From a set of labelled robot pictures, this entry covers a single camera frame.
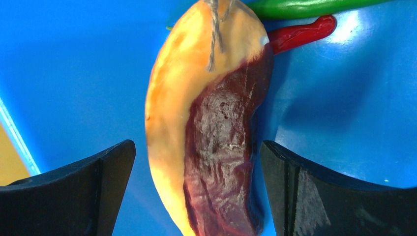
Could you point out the orange toy squash slice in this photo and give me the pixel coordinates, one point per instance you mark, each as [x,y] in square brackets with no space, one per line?
[212,38]

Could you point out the red toy chili pepper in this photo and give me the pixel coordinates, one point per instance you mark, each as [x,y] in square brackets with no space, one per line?
[288,38]

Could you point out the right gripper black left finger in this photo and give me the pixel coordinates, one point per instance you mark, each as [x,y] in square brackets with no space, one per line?
[79,199]

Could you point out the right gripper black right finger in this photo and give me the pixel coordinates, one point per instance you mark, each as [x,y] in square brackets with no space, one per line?
[308,199]

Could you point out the dark red sweet potato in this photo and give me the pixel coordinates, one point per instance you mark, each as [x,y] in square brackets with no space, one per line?
[219,151]

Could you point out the long thin green bean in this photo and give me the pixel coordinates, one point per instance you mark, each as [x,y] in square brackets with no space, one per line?
[299,9]

